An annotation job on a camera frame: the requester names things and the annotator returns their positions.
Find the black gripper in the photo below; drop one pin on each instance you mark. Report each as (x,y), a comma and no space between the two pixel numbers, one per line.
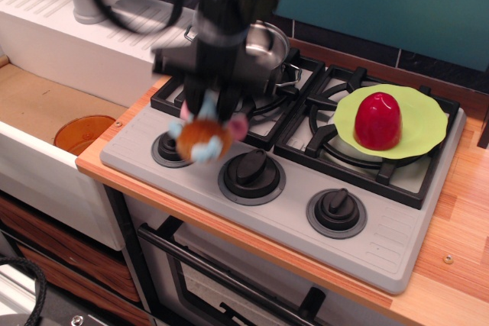
(251,66)

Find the stuffed elephant toy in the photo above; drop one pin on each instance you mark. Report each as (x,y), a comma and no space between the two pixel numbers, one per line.
(202,137)

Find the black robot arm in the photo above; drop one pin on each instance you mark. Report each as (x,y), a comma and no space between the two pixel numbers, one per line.
(233,16)

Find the stainless steel pot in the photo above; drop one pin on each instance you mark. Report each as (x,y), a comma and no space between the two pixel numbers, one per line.
(259,31)

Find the black left stove knob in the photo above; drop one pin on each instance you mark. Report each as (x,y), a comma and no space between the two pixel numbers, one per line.
(164,152)

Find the black stove knob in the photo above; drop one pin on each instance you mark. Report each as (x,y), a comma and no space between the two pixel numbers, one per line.
(164,152)
(336,214)
(251,179)

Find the black middle stove knob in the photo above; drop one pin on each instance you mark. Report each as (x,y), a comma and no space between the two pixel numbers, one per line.
(251,179)

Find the black right stove knob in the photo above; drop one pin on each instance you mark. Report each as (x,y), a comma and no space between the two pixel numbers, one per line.
(336,214)

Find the lime green plate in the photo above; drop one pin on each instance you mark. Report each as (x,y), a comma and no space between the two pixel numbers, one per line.
(424,122)

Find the grey toy stove top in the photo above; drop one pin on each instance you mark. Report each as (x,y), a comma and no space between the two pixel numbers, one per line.
(383,254)

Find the black left burner grate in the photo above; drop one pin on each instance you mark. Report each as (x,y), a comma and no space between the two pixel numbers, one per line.
(268,115)

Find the black burner grate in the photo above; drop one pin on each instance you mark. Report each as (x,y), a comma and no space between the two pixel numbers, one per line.
(268,115)
(311,140)

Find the white toy sink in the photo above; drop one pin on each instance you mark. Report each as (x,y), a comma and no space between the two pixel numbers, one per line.
(54,70)

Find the black right burner grate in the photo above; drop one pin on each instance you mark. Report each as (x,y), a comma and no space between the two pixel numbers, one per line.
(311,140)

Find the wooden drawer front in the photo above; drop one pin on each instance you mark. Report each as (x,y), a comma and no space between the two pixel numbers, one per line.
(73,262)

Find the oven door with handle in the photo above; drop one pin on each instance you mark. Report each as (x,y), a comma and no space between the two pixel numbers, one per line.
(162,238)

